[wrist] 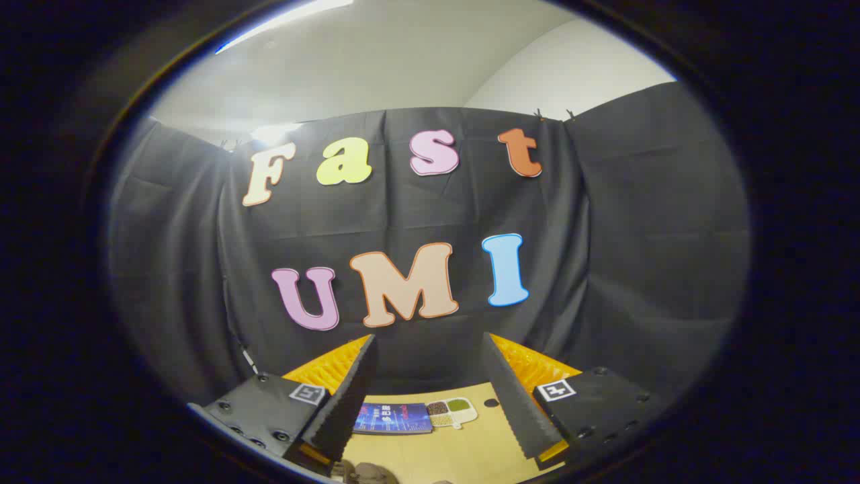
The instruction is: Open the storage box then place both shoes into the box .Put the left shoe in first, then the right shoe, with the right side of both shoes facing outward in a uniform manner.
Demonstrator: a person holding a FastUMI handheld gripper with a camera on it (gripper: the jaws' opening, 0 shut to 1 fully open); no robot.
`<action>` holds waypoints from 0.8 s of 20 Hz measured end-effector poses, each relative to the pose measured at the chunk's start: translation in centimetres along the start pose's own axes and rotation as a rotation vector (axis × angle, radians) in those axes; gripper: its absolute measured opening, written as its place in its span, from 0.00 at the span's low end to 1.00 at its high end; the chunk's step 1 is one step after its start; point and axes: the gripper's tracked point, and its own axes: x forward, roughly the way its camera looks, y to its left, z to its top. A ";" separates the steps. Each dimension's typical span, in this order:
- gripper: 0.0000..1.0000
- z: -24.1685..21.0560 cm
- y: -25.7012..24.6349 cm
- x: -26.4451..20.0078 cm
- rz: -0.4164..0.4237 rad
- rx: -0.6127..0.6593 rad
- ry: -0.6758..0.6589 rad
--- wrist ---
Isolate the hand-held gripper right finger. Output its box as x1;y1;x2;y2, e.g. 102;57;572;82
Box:
482;332;667;471

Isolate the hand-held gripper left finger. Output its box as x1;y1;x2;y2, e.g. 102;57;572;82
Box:
187;334;378;479

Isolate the brown fuzzy shoe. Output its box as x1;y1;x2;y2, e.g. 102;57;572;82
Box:
334;460;401;484

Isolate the blue cover book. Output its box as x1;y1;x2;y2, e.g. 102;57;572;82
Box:
353;402;434;436

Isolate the black backdrop cloth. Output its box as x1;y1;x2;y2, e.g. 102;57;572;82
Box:
107;82;751;407

